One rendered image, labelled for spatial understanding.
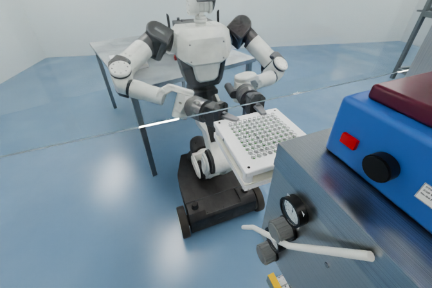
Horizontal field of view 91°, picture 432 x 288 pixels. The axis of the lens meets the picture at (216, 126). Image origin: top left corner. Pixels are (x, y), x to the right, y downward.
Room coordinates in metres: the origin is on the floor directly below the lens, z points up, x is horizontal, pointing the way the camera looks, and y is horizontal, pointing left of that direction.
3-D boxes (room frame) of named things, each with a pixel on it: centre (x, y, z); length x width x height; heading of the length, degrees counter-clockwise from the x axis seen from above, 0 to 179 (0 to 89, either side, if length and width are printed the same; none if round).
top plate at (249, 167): (0.52, -0.15, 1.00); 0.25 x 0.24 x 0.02; 109
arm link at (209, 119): (0.66, 0.02, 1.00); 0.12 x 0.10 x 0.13; 52
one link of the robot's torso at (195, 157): (1.13, 0.07, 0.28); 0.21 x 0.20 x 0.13; 20
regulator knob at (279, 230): (0.15, -0.09, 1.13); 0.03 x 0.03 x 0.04; 20
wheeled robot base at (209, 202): (1.10, 0.06, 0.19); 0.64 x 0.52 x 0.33; 20
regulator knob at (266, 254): (0.17, -0.08, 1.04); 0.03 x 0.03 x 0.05; 20
